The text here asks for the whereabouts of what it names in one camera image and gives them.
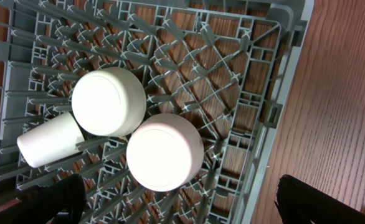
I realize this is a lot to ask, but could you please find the grey dishwasher rack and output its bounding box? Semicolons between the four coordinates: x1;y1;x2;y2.
0;0;315;223

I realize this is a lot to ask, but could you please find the white cup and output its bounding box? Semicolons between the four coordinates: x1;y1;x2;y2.
17;112;84;168

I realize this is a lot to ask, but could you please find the white bowl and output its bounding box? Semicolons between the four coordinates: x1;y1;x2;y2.
72;67;146;137

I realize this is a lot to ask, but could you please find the small white plate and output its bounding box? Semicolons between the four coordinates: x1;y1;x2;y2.
126;113;204;192

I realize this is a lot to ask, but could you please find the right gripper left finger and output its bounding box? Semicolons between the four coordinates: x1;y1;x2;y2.
0;174;87;224

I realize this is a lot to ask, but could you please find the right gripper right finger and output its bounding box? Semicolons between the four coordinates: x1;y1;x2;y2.
275;174;365;224

